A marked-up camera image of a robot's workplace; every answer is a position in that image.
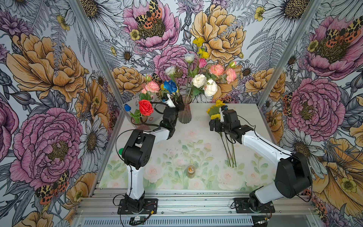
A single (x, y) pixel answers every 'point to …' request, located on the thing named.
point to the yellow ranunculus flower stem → (233, 153)
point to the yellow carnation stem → (213, 117)
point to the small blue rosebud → (127, 108)
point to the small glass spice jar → (191, 171)
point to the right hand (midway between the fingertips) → (216, 125)
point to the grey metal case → (134, 104)
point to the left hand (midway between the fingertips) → (179, 98)
